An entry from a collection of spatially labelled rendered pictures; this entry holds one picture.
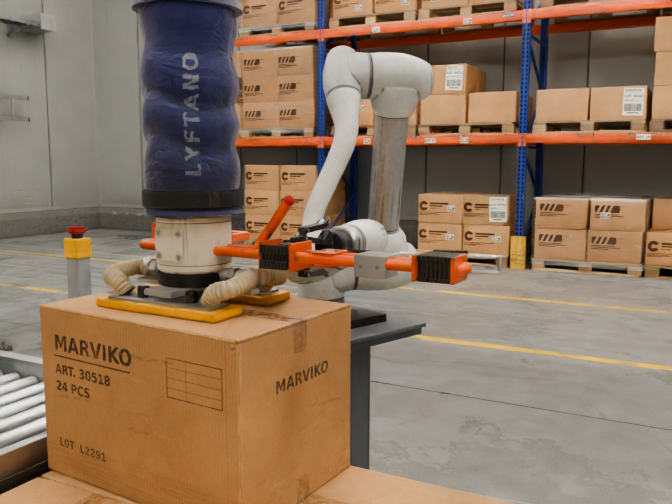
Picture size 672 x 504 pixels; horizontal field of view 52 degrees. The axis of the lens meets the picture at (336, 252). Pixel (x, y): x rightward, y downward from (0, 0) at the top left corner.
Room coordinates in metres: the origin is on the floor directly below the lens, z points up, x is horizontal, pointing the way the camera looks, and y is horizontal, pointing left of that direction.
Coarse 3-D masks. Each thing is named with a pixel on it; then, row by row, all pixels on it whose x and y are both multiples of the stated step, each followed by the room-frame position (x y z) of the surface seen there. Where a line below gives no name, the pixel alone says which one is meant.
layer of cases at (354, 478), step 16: (32, 480) 1.51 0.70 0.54; (48, 480) 1.51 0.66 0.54; (64, 480) 1.51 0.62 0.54; (336, 480) 1.51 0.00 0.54; (352, 480) 1.51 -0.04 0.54; (368, 480) 1.51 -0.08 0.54; (384, 480) 1.51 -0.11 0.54; (400, 480) 1.51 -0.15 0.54; (0, 496) 1.43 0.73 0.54; (16, 496) 1.43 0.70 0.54; (32, 496) 1.43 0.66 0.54; (48, 496) 1.43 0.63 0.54; (64, 496) 1.43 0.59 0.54; (80, 496) 1.43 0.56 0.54; (96, 496) 1.43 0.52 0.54; (112, 496) 1.43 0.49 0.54; (320, 496) 1.44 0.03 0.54; (336, 496) 1.44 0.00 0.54; (352, 496) 1.44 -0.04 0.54; (368, 496) 1.44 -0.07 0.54; (384, 496) 1.44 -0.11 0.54; (400, 496) 1.44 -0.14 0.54; (416, 496) 1.44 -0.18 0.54; (432, 496) 1.44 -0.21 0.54; (448, 496) 1.44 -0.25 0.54; (464, 496) 1.44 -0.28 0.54; (480, 496) 1.44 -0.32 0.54
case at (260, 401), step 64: (64, 320) 1.52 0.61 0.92; (128, 320) 1.41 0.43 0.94; (192, 320) 1.41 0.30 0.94; (256, 320) 1.41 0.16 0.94; (320, 320) 1.47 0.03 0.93; (64, 384) 1.52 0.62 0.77; (128, 384) 1.41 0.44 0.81; (192, 384) 1.31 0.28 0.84; (256, 384) 1.29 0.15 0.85; (320, 384) 1.47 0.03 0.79; (64, 448) 1.53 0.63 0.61; (128, 448) 1.41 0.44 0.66; (192, 448) 1.31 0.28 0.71; (256, 448) 1.28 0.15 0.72; (320, 448) 1.47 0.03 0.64
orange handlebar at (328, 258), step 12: (144, 240) 1.63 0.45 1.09; (240, 240) 1.79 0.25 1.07; (216, 252) 1.52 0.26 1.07; (228, 252) 1.50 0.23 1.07; (240, 252) 1.48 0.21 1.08; (252, 252) 1.47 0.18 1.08; (300, 252) 1.42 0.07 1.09; (312, 252) 1.40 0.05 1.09; (324, 252) 1.39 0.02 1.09; (336, 252) 1.39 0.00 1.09; (324, 264) 1.39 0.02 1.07; (336, 264) 1.37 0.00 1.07; (348, 264) 1.36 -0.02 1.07; (396, 264) 1.30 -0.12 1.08; (408, 264) 1.29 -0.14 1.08; (468, 264) 1.26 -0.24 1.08
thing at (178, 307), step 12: (144, 288) 1.52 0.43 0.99; (96, 300) 1.54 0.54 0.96; (108, 300) 1.52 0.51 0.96; (120, 300) 1.51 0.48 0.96; (132, 300) 1.51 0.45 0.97; (144, 300) 1.49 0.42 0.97; (156, 300) 1.49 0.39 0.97; (168, 300) 1.49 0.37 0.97; (180, 300) 1.49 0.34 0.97; (192, 300) 1.46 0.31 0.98; (144, 312) 1.47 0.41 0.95; (156, 312) 1.45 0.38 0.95; (168, 312) 1.44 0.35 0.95; (180, 312) 1.42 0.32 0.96; (192, 312) 1.40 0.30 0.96; (204, 312) 1.39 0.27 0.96; (216, 312) 1.39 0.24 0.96; (228, 312) 1.42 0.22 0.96; (240, 312) 1.45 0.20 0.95
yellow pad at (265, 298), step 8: (272, 288) 1.63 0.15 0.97; (240, 296) 1.58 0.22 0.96; (248, 296) 1.57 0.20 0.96; (256, 296) 1.56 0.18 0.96; (264, 296) 1.56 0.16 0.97; (272, 296) 1.57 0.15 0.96; (280, 296) 1.59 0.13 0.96; (288, 296) 1.62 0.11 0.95; (256, 304) 1.56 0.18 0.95; (264, 304) 1.55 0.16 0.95
